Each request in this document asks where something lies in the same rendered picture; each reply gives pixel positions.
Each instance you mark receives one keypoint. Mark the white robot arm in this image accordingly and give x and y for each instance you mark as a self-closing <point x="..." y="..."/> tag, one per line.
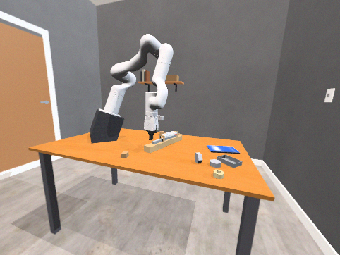
<point x="122" y="72"/>

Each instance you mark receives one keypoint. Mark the blue notebook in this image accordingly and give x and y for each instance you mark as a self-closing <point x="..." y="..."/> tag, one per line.
<point x="222" y="149"/>

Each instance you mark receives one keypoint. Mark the cream roll of masking tape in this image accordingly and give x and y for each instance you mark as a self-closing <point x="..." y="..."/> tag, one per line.
<point x="219" y="174"/>

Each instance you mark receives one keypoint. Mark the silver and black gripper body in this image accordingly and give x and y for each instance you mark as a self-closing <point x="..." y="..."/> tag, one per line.
<point x="150" y="123"/>

